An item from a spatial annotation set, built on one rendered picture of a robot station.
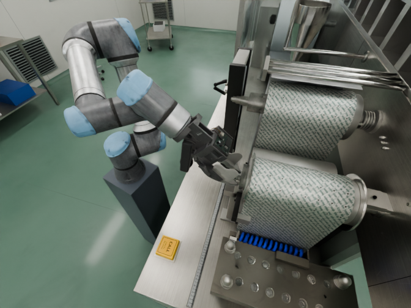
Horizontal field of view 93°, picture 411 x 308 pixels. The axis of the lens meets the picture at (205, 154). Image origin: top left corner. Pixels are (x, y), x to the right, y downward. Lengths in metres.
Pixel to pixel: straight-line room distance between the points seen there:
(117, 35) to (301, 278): 0.98
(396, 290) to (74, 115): 0.78
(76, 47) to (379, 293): 1.02
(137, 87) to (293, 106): 0.43
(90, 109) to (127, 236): 1.51
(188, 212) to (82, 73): 0.63
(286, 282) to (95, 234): 1.65
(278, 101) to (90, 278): 1.77
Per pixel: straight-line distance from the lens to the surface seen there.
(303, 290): 0.74
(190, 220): 0.88
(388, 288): 0.64
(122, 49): 0.83
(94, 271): 1.93
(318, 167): 0.69
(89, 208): 2.19
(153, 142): 0.90
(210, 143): 0.43
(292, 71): 0.64
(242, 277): 0.69
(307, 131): 0.67
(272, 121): 0.64
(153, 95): 0.42
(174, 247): 0.82
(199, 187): 0.95
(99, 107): 0.53
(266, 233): 0.71
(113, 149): 0.89
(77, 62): 0.71
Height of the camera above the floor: 1.71
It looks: 48 degrees down
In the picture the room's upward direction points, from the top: straight up
